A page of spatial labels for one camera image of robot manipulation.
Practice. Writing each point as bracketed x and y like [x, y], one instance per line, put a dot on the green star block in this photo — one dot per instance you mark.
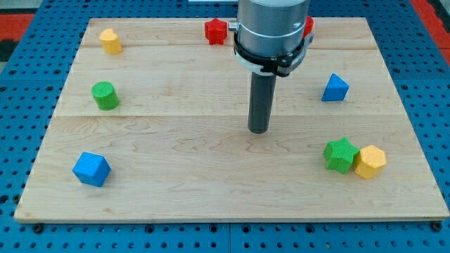
[339, 155]

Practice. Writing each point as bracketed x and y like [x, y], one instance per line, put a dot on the green cylinder block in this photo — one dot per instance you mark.
[105, 95]

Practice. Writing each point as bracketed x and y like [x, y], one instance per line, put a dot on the wooden board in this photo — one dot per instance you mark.
[179, 147]

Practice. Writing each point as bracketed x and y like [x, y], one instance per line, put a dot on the red star block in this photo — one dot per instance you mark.
[216, 31]

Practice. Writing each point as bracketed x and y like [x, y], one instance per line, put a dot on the blue cube block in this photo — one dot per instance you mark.
[91, 169]

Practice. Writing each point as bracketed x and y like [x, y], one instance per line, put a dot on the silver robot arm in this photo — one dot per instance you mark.
[269, 35]

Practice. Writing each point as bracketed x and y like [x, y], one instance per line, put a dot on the red block behind arm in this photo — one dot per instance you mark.
[309, 24]

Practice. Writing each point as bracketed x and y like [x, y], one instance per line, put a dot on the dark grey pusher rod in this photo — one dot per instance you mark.
[261, 99]

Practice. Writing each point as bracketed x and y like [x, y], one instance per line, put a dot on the yellow hexagon block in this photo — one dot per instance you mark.
[369, 162]

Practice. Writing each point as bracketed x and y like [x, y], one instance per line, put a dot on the blue triangle block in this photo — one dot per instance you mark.
[335, 90]

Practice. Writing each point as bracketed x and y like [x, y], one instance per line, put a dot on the yellow heart block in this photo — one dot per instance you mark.
[110, 41]

